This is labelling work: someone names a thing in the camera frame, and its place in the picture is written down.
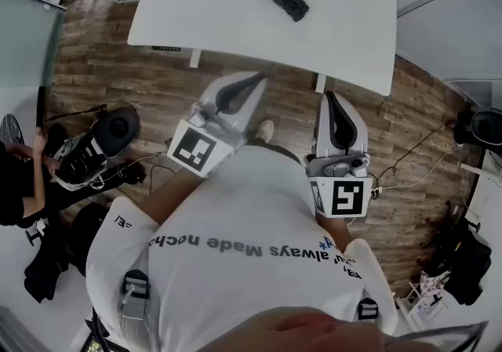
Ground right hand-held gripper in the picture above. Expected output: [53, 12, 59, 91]
[304, 90, 374, 220]

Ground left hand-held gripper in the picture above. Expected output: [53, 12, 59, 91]
[166, 71, 270, 180]

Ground person's right forearm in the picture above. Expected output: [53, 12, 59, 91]
[315, 212, 354, 253]

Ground person's left forearm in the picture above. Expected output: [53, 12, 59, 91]
[139, 165, 207, 226]

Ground white shoe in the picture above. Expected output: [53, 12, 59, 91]
[254, 118, 275, 143]

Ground black trousers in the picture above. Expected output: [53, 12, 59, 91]
[246, 137, 304, 166]

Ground white table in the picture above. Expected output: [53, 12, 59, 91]
[127, 0, 398, 95]

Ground black round fan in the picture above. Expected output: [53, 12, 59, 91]
[454, 107, 502, 147]

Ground white and black headset rig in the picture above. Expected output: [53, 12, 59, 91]
[50, 106, 141, 191]

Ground checkered fabric bag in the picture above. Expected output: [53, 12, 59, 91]
[407, 270, 452, 312]

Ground black backpack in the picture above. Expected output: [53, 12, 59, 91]
[425, 220, 493, 307]

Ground white printed t-shirt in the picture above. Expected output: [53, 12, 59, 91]
[85, 144, 399, 352]

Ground black pole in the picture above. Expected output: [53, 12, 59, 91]
[35, 85, 47, 130]

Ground person's face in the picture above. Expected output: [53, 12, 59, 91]
[211, 306, 389, 352]

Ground frosted glass panel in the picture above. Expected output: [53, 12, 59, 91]
[0, 0, 66, 89]

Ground round black mesh panel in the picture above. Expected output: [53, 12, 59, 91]
[0, 114, 25, 147]

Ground black floor cable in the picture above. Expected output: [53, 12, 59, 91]
[366, 118, 458, 187]

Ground white floor cable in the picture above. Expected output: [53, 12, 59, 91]
[376, 144, 471, 206]

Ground grey shoulder strap with buckle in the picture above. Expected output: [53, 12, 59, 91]
[355, 297, 380, 334]
[117, 269, 158, 343]

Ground eyeglasses frame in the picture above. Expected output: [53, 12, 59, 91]
[382, 321, 491, 352]

